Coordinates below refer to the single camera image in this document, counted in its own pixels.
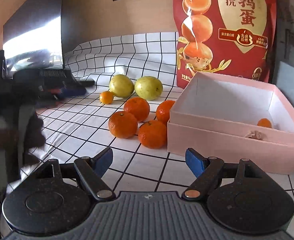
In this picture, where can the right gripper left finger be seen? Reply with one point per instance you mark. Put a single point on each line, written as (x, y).
(91, 171)

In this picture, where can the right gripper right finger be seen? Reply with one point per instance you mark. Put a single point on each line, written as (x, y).
(208, 173)

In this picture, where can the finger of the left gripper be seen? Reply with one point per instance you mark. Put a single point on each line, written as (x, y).
(60, 90)

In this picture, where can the green guava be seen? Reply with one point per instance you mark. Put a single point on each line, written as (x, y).
(121, 86)
(148, 87)

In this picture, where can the mandarin orange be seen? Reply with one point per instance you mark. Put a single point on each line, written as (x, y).
(139, 107)
(163, 111)
(122, 124)
(153, 134)

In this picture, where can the mandarin orange front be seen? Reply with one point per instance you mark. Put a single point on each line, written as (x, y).
(153, 134)

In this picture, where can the mandarin orange back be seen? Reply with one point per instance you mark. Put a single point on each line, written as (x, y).
(139, 107)

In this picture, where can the small kumquat orange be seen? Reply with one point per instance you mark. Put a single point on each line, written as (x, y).
(106, 97)

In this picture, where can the pink open gift box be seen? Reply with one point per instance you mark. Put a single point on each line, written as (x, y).
(217, 116)

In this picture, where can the dark monitor screen left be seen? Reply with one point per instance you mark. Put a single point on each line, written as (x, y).
(32, 36)

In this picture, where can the red quail egg snack bag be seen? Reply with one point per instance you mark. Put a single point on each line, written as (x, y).
(230, 37)

